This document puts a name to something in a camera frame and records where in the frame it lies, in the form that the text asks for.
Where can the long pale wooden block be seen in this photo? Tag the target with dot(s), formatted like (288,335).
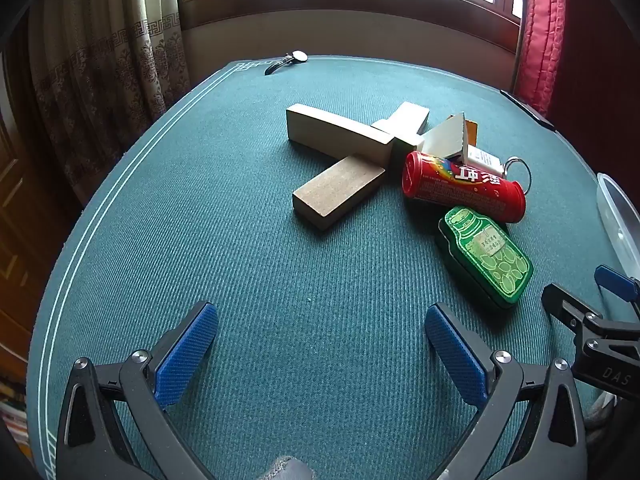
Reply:
(335,132)

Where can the brown wooden block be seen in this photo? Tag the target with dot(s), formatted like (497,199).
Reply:
(330,192)

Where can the green bottle-print tin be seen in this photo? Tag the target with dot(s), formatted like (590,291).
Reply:
(485,255)

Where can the light wooden block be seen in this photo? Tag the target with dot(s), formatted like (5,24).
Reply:
(410,116)

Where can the red cylindrical can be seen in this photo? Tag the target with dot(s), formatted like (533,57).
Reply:
(460,187)

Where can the red quilted curtain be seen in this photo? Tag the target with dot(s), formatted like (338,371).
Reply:
(542,35)

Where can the orange block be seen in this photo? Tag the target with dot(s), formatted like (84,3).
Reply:
(471,132)

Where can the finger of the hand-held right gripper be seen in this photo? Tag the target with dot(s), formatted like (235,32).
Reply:
(562,302)
(615,280)

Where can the brown framed window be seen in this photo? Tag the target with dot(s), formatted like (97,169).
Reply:
(350,5)

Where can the black smartphone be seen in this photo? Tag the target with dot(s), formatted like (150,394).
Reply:
(530,110)

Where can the beige patterned curtain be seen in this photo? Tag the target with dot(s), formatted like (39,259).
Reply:
(110,60)

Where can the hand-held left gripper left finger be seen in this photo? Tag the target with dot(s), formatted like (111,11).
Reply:
(187,355)

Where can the brown wooden door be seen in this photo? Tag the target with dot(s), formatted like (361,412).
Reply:
(20,210)

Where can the white wedge block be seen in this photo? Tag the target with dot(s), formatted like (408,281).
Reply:
(445,137)

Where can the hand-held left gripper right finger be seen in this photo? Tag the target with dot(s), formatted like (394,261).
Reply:
(455,355)

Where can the clear plastic container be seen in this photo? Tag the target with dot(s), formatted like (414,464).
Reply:
(617,230)

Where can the stack of books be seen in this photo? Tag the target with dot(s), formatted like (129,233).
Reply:
(12,410)

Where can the white USB wall charger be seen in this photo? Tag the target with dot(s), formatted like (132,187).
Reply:
(482,157)

